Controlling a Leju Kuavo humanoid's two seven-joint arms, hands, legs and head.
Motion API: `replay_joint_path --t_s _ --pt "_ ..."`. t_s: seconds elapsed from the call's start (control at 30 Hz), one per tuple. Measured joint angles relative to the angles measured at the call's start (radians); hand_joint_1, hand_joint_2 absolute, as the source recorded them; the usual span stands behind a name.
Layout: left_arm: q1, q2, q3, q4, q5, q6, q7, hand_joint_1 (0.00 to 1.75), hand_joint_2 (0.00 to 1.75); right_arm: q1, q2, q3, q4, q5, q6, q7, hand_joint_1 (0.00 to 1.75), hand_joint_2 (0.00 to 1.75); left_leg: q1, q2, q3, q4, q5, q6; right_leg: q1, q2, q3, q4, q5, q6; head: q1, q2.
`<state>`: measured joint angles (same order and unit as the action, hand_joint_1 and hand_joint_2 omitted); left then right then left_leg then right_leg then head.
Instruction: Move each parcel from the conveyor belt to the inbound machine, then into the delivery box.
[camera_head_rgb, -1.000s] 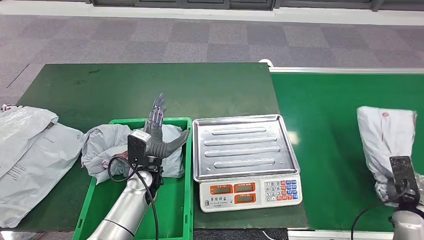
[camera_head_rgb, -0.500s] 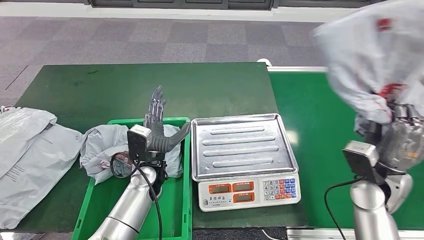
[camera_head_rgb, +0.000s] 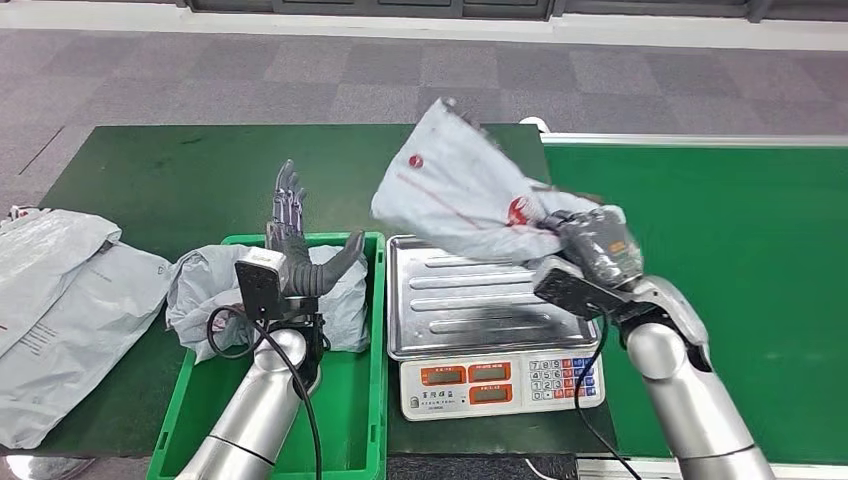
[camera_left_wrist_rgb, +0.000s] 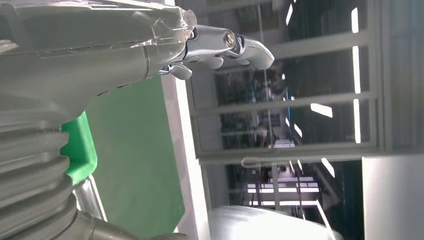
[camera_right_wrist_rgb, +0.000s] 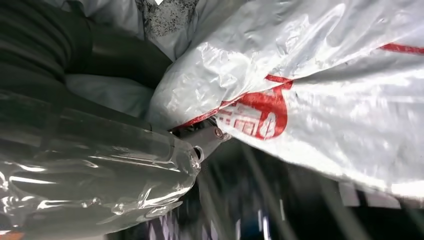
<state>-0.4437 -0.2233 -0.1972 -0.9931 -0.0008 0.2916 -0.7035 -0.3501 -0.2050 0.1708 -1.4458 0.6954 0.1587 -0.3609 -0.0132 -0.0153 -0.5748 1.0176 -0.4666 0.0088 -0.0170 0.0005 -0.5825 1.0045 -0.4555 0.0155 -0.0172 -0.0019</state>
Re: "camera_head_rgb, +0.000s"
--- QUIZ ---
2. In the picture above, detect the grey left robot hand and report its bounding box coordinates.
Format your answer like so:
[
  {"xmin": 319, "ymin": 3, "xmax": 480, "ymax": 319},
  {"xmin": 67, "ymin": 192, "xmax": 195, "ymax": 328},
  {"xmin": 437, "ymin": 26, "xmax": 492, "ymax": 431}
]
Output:
[{"xmin": 266, "ymin": 158, "xmax": 368, "ymax": 299}]

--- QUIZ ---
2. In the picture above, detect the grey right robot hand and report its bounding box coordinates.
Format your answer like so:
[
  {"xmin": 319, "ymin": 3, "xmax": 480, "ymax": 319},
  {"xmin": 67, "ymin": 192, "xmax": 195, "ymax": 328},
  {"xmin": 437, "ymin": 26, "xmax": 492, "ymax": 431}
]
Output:
[{"xmin": 542, "ymin": 204, "xmax": 646, "ymax": 290}]

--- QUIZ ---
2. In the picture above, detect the grey parcel with red print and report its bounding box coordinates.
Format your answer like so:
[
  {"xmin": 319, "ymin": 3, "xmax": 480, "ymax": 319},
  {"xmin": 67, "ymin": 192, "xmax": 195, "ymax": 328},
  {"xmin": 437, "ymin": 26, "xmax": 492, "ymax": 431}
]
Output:
[
  {"xmin": 164, "ymin": 243, "xmax": 371, "ymax": 365},
  {"xmin": 370, "ymin": 97, "xmax": 602, "ymax": 265}
]

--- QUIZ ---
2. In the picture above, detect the white red printed parcel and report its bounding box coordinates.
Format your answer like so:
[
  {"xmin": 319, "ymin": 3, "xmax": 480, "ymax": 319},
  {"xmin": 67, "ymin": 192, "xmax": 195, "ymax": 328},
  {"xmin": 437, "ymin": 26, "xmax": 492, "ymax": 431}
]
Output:
[{"xmin": 5, "ymin": 205, "xmax": 52, "ymax": 224}]

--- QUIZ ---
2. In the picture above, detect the white scale with steel tray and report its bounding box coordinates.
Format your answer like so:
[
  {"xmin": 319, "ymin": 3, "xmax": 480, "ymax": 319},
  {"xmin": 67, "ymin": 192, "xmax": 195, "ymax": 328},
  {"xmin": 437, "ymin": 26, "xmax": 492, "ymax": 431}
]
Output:
[{"xmin": 385, "ymin": 233, "xmax": 607, "ymax": 423}]

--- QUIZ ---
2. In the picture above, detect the green plastic crate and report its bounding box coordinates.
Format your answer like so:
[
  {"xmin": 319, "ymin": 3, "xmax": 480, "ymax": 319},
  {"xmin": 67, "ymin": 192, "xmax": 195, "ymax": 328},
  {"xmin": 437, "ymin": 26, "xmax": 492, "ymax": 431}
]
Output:
[{"xmin": 145, "ymin": 231, "xmax": 390, "ymax": 480}]

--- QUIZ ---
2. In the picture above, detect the large grey mailer bag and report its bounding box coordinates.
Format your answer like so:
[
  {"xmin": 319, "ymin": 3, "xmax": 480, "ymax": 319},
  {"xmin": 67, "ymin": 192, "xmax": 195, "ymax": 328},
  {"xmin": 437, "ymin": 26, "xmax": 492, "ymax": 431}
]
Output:
[{"xmin": 0, "ymin": 241, "xmax": 176, "ymax": 451}]

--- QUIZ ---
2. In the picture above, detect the crumpled grey mailer bag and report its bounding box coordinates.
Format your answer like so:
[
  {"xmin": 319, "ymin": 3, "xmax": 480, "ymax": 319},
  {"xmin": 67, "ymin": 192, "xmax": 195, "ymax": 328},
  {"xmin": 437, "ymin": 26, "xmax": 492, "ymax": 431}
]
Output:
[{"xmin": 0, "ymin": 207, "xmax": 123, "ymax": 356}]

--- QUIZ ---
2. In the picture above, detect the grey framed glass partition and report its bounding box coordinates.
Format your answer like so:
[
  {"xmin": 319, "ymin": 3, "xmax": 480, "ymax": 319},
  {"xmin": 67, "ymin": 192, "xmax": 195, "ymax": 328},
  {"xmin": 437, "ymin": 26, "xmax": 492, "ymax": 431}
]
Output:
[{"xmin": 181, "ymin": 0, "xmax": 848, "ymax": 22}]

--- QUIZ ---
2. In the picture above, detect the shiny grey plastic film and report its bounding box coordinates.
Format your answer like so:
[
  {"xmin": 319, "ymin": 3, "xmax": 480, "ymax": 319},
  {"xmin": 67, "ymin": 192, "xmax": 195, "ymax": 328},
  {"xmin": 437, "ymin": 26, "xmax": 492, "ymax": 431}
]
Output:
[{"xmin": 2, "ymin": 455, "xmax": 96, "ymax": 480}]

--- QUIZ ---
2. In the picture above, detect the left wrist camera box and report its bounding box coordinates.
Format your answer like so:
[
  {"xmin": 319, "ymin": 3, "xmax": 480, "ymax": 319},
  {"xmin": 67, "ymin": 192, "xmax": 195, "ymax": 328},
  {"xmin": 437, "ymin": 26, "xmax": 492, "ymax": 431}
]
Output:
[{"xmin": 234, "ymin": 246, "xmax": 291, "ymax": 323}]

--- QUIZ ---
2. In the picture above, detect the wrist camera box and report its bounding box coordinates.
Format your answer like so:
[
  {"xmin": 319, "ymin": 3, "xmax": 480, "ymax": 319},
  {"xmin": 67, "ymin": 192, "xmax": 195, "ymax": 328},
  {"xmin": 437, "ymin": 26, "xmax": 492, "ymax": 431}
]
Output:
[
  {"xmin": 234, "ymin": 246, "xmax": 291, "ymax": 323},
  {"xmin": 532, "ymin": 256, "xmax": 655, "ymax": 324}
]

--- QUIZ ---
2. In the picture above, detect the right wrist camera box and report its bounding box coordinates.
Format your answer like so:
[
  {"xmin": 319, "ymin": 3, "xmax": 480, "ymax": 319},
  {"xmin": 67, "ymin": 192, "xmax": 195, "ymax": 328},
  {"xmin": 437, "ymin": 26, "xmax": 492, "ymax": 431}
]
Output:
[{"xmin": 532, "ymin": 256, "xmax": 655, "ymax": 324}]

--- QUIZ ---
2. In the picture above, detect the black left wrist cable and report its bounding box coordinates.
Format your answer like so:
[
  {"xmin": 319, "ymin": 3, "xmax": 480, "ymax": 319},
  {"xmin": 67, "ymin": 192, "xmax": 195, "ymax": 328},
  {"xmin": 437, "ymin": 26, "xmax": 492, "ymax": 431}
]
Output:
[{"xmin": 205, "ymin": 303, "xmax": 325, "ymax": 480}]

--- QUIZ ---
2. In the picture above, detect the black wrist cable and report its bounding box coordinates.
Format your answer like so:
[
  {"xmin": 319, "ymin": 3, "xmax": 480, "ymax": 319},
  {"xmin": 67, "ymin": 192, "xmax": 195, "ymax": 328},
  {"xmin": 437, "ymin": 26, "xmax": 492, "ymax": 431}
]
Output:
[
  {"xmin": 205, "ymin": 303, "xmax": 325, "ymax": 480},
  {"xmin": 572, "ymin": 313, "xmax": 645, "ymax": 480}
]

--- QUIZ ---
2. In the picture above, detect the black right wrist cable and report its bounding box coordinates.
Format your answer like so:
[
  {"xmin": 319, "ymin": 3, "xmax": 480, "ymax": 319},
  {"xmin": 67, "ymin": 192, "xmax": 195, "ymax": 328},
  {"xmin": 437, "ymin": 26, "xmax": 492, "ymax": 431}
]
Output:
[{"xmin": 572, "ymin": 313, "xmax": 645, "ymax": 480}]

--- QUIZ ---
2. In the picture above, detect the thin white cable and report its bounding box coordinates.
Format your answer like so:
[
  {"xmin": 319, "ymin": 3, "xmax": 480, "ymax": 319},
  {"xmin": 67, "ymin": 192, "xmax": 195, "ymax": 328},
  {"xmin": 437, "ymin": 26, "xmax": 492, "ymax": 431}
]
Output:
[{"xmin": 522, "ymin": 456, "xmax": 566, "ymax": 480}]

